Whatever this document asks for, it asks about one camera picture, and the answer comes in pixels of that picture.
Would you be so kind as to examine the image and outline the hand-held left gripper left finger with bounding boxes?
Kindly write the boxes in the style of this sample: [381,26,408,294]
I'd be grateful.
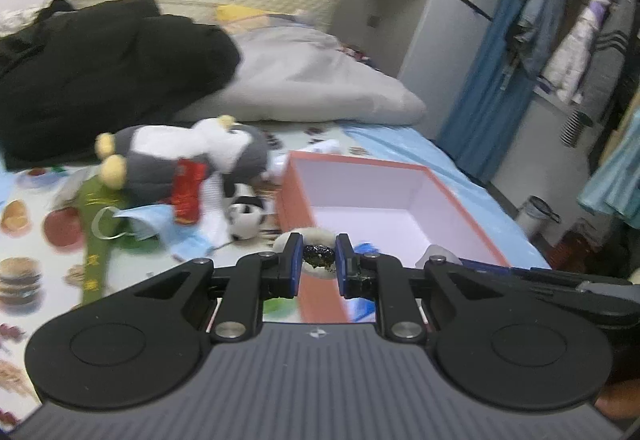
[100,232,304,343]

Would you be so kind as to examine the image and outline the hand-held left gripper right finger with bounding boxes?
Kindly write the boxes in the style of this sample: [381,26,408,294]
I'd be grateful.
[335,234,531,342]

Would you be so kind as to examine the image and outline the small panda plush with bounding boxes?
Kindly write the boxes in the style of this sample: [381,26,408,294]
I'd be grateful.
[227,196,267,241]

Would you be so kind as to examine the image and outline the pink cardboard box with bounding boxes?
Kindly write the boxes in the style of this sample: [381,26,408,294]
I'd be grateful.
[275,151,512,323]

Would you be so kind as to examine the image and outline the white knitted cloth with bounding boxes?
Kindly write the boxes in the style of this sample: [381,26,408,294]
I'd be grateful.
[199,174,237,248]

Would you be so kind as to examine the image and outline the bright red snack packet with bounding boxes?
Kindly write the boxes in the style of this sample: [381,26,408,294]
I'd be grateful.
[171,159,207,226]

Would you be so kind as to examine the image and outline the blue face mask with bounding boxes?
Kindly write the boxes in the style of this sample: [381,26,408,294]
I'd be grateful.
[97,204,213,261]

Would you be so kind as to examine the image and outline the small trash bin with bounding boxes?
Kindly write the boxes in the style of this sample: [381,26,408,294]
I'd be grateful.
[515,195,562,241]

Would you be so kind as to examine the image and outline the teal hanging garment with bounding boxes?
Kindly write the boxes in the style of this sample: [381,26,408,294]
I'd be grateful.
[576,108,640,222]

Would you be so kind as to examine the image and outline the grey white penguin plush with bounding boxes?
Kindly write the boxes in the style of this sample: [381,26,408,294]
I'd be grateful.
[95,115,272,201]

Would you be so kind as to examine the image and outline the grey quilt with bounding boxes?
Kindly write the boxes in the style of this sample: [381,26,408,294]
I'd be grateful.
[172,24,427,125]

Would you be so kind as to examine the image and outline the grey striped hanging sweater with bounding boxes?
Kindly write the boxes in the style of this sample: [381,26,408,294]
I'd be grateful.
[559,0,640,148]

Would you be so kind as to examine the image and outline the blue curtain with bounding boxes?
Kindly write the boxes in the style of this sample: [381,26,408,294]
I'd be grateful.
[439,0,557,183]

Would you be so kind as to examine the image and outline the white patterned hanging garment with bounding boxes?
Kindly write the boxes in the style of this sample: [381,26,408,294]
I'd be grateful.
[541,0,612,105]

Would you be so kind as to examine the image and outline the white wardrobe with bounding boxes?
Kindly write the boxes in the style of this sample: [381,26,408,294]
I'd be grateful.
[327,0,523,143]

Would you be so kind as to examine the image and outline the food printed bed sheet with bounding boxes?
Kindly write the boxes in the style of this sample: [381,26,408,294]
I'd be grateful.
[0,120,551,426]

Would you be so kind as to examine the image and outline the yellow pillow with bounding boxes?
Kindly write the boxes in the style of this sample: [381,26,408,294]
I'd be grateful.
[215,4,272,26]

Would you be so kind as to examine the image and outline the black jacket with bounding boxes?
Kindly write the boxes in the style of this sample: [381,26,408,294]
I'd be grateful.
[0,0,242,171]

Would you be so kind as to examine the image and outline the denim hanging shirt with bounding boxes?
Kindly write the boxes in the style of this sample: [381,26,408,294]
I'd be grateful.
[512,0,557,78]

